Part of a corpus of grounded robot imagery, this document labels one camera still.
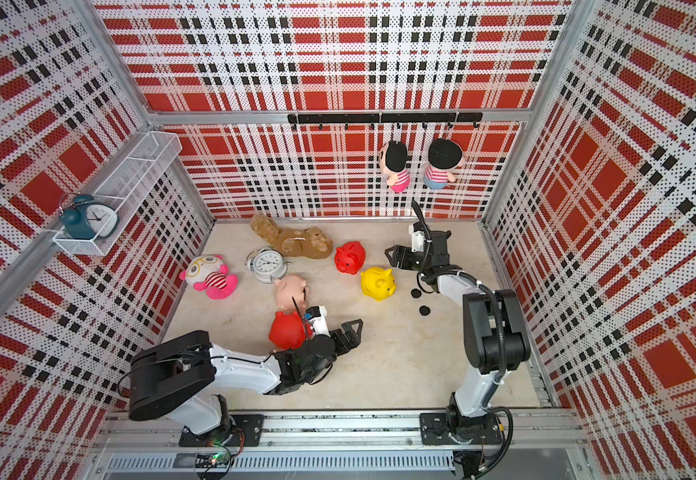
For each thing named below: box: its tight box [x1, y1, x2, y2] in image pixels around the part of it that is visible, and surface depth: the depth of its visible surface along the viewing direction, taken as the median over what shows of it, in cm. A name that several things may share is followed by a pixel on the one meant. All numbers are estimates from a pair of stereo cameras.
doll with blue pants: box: [424, 138, 463, 190], surface depth 97 cm
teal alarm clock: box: [58, 192, 119, 240], surface depth 64 cm
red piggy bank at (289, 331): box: [270, 311, 314, 350], surface depth 87 cm
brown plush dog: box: [250, 214, 333, 259], surface depth 104 cm
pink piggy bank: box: [274, 274, 310, 316], surface depth 94 cm
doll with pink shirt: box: [379, 141, 410, 194], surface depth 98 cm
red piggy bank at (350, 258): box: [334, 241, 366, 275], surface depth 101 cm
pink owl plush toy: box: [179, 254, 239, 300], surface depth 99 cm
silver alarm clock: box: [245, 247, 290, 284], surface depth 104 cm
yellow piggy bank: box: [360, 266, 396, 301], surface depth 95 cm
